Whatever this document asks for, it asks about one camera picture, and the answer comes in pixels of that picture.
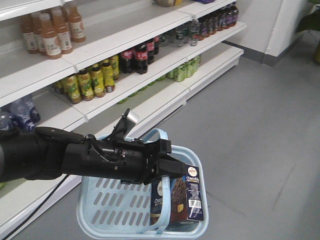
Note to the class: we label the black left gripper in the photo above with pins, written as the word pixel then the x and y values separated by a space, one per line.
pixel 133 162

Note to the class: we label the dark blue Chocofello cookie box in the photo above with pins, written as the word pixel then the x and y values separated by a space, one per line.
pixel 185 198

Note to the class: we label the light blue plastic basket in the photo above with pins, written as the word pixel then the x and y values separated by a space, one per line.
pixel 109 210

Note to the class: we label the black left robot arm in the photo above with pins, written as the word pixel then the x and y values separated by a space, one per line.
pixel 47 153

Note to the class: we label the white store shelving unit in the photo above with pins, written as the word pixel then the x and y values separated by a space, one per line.
pixel 128 54

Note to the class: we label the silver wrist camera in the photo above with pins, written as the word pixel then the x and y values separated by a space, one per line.
pixel 126 123

